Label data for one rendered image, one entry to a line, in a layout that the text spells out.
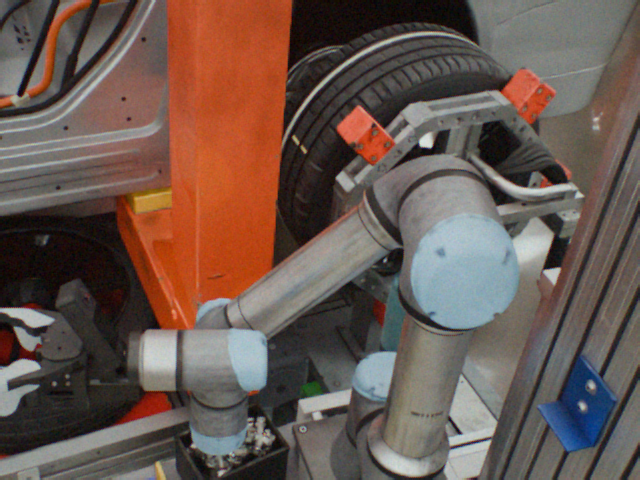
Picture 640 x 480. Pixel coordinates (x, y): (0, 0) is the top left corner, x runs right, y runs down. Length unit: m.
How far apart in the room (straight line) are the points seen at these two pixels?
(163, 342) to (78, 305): 0.11
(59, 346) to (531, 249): 2.53
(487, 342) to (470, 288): 2.00
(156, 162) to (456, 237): 1.28
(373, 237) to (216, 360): 0.25
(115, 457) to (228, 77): 1.03
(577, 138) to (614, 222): 3.17
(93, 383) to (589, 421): 0.61
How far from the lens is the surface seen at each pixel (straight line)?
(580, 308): 1.07
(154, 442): 2.10
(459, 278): 0.91
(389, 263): 2.16
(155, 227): 2.12
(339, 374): 2.40
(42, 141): 2.02
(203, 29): 1.34
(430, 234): 0.92
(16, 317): 1.12
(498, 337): 2.95
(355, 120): 1.75
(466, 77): 1.91
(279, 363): 2.18
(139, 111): 2.03
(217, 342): 1.04
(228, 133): 1.45
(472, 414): 2.59
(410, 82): 1.83
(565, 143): 4.09
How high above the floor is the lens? 2.00
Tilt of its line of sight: 39 degrees down
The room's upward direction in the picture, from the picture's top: 7 degrees clockwise
